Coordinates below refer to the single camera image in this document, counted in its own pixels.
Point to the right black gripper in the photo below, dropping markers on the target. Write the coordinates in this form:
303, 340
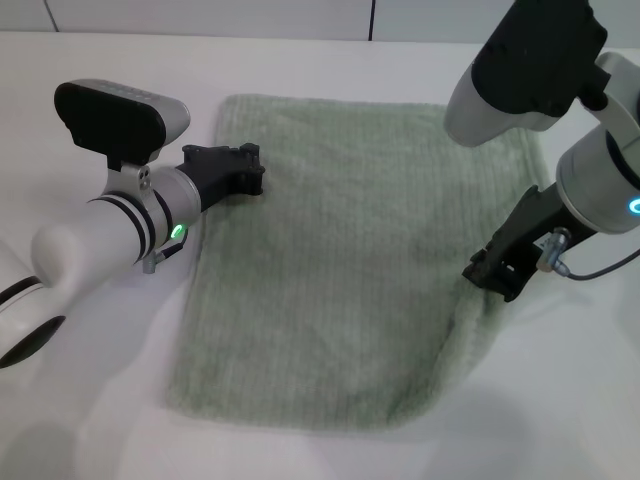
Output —
540, 225

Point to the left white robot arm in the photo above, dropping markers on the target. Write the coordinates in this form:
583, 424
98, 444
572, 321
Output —
85, 237

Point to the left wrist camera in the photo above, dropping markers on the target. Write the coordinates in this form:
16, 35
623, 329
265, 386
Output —
110, 120

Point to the green ribbed towel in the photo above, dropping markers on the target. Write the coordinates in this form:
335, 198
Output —
320, 280

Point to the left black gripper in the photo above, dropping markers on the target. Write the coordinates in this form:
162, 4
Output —
210, 171

